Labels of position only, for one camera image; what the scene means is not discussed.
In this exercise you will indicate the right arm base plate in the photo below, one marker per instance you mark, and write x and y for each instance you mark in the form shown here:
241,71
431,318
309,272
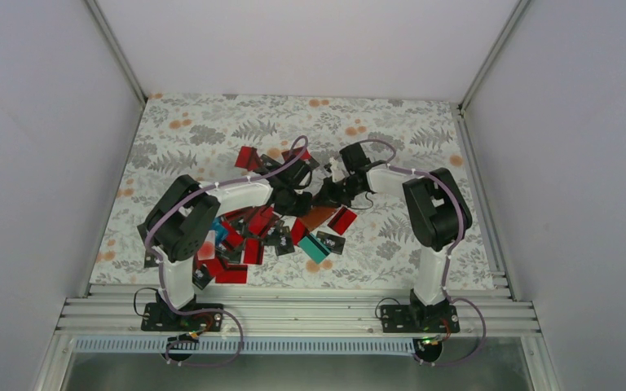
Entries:
397,319

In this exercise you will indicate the aluminium rail frame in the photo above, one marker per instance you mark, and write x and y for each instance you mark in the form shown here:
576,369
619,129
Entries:
278,319

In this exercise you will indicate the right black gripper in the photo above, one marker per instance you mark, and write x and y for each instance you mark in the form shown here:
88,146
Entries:
327,195

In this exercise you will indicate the red card far centre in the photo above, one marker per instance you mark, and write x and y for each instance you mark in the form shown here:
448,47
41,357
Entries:
293,153

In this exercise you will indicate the red card far left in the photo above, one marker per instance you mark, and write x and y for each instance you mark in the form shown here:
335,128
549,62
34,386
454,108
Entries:
248,159

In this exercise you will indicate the white card red blot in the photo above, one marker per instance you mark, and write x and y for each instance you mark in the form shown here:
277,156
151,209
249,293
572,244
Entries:
207,249

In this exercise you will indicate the teal card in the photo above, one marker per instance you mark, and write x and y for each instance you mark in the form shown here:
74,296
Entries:
314,248

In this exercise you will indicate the brown leather card holder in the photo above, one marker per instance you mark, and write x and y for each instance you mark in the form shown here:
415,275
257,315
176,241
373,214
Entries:
316,217

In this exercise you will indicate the red card bottom front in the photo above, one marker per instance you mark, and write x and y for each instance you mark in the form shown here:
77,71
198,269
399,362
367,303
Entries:
237,274

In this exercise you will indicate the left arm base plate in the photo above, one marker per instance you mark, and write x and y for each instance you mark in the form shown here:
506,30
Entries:
157,317

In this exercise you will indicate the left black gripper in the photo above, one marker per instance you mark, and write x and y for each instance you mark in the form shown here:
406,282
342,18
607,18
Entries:
302,208

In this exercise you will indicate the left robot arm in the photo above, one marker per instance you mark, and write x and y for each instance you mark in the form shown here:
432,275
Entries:
180,222

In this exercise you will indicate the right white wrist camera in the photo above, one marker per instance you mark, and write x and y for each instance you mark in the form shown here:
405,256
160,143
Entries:
335,170

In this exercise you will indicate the red card pile centre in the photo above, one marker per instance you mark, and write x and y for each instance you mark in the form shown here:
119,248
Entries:
241,237

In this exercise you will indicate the red card near holder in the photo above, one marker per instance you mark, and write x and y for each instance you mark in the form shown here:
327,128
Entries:
342,220

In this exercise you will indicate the black vip card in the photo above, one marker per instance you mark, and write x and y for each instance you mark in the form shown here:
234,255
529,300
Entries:
334,243
267,162

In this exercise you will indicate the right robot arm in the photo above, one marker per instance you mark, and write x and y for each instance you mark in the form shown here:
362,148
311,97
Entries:
437,211

